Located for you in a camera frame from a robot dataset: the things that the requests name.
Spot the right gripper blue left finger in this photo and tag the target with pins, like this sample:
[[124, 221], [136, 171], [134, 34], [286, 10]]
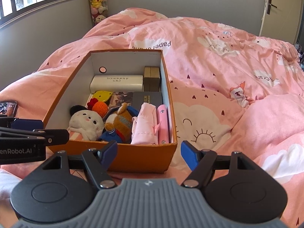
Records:
[[95, 164]]

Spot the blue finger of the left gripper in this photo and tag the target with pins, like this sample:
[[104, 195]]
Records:
[[48, 137], [21, 124]]

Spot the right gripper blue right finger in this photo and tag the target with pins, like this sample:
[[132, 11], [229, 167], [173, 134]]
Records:
[[203, 164]]

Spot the white dog popcorn plush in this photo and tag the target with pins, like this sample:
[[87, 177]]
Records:
[[86, 122]]

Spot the brown dog sailor plush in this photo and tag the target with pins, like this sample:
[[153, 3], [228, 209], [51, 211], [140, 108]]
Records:
[[118, 124]]

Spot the pink notebook case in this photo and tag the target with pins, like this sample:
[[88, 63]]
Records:
[[162, 119]]

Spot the orange red crochet toy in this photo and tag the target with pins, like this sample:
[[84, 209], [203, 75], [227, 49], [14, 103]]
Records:
[[97, 106]]

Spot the pink fabric pouch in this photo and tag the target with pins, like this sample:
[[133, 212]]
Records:
[[145, 126]]

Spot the dark grey book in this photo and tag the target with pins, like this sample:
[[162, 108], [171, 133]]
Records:
[[154, 98]]

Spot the white rectangular box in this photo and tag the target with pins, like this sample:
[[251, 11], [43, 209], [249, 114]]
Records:
[[116, 83]]

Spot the brown cardboard small box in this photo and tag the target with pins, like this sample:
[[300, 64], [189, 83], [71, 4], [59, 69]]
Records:
[[151, 79]]

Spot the anime art card pack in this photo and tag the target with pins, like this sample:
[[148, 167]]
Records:
[[118, 98]]

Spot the white bedroom door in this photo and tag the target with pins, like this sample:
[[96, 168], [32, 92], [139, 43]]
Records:
[[283, 22]]

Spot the person left hand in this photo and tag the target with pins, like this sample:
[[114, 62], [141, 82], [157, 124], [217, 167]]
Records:
[[8, 183]]

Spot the smartphone on left gripper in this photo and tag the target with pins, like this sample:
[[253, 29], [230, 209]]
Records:
[[8, 108]]

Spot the orange cardboard storage box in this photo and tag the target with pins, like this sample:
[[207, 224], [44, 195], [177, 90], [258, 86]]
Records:
[[76, 91]]

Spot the pink patterned duvet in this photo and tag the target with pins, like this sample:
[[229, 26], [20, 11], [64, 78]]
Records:
[[231, 90]]

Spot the hanging plush toy organizer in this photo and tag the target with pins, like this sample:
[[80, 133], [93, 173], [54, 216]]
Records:
[[99, 10]]

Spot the black door handle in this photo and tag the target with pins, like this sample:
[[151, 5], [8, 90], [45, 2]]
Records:
[[270, 6]]

